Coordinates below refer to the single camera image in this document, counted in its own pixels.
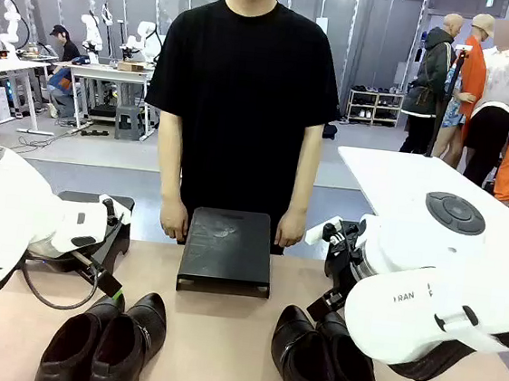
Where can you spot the grey plastic stool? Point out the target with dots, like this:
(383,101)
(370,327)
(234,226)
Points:
(129,123)

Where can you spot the person's left hand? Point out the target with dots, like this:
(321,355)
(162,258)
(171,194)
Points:
(290,230)

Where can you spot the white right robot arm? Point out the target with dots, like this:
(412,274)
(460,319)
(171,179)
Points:
(428,272)

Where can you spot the white shoe rack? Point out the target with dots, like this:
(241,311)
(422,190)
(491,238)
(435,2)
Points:
(374,107)

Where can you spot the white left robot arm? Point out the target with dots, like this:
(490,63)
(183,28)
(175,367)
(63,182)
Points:
(1,218)

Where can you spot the black leather ankle shoe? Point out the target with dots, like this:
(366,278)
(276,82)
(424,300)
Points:
(129,345)
(67,348)

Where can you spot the large white table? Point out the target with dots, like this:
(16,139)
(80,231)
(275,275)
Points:
(388,177)

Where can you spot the white desk with robots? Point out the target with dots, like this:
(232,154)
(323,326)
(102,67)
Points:
(107,71)

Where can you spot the mannequin in orange garment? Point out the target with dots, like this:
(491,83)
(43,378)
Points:
(468,81)

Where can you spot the black bag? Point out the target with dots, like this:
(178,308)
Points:
(330,131)

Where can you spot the black power strip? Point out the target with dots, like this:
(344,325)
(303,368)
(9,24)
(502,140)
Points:
(94,133)

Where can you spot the person's right hand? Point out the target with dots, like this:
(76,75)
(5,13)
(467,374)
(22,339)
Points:
(174,220)

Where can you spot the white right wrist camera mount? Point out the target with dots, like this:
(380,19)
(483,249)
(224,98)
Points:
(320,231)

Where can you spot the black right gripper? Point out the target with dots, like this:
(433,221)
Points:
(342,263)

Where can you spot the person's left forearm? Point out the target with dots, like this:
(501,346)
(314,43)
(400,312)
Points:
(303,182)

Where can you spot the person with black cap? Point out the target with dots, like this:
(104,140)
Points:
(64,70)

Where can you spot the cardboard box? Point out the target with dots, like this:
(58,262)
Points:
(131,66)

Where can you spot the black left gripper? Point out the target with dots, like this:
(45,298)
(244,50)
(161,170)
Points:
(85,266)

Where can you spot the person in black t-shirt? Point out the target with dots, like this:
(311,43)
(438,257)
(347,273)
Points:
(240,107)

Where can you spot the mannequin in dark jacket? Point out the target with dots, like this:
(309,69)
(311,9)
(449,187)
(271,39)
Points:
(430,81)

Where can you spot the person's right forearm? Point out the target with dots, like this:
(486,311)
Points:
(168,172)

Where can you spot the black shoe stand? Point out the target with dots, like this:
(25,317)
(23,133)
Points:
(227,251)
(114,248)

